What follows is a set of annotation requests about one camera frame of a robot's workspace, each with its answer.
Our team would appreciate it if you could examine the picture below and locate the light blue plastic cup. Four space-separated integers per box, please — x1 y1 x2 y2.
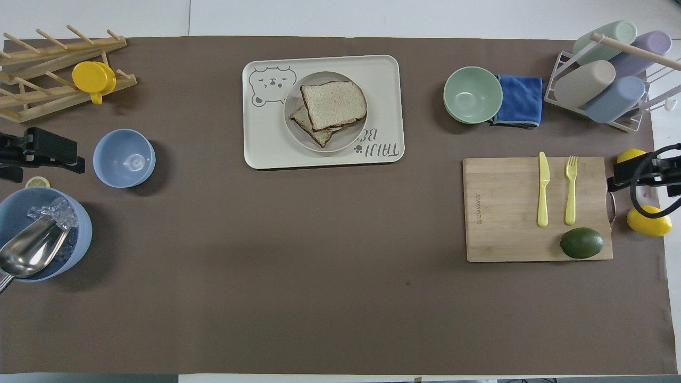
584 76 646 124

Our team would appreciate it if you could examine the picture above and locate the wooden dish rack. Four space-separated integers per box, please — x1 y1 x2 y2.
0 25 137 124

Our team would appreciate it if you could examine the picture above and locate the yellow plastic cup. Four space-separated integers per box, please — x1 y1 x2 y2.
72 61 117 105

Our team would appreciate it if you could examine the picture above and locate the purple plastic cup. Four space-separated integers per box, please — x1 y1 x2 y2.
609 30 672 78

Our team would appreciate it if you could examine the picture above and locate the yellow plastic fork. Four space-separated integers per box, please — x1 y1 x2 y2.
564 155 579 226

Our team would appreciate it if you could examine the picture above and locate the metal scoop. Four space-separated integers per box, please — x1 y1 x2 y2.
0 215 69 293

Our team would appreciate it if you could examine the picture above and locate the blue plastic bowl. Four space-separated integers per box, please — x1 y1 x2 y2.
93 129 156 188

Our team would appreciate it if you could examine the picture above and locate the small bread slice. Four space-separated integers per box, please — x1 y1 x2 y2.
290 105 346 148

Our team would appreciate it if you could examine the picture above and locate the blue cloth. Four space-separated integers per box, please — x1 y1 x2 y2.
491 74 544 129

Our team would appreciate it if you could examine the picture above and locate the green plastic bowl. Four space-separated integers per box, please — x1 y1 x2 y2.
443 66 503 124

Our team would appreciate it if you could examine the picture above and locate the white wire cup rack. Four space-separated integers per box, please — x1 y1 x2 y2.
544 33 681 132

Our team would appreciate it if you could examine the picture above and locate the blue ice bucket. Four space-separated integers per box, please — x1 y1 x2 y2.
0 186 93 282

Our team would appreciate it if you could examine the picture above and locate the yellow plastic knife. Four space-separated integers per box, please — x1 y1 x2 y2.
537 152 550 228

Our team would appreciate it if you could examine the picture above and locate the bamboo cutting board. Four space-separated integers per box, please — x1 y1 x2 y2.
462 156 618 262

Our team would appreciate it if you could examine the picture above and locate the grey round plate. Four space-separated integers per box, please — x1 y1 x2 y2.
284 71 369 154

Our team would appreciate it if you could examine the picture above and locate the green avocado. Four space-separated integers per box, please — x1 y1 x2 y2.
560 227 605 260

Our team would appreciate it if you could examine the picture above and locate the large bread slice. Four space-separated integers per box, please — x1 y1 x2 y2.
300 80 368 132

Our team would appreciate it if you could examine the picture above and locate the green plastic cup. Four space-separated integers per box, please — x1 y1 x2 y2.
573 20 637 65

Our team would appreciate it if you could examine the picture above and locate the beige plastic cup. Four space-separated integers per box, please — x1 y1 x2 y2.
554 60 616 110

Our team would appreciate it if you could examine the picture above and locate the black cable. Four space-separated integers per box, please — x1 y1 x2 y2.
630 143 681 219

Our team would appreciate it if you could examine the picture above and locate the wooden rod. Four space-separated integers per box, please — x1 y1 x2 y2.
589 33 681 72

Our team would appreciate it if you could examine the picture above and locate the cream tray with bear print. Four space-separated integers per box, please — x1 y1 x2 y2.
242 55 405 170

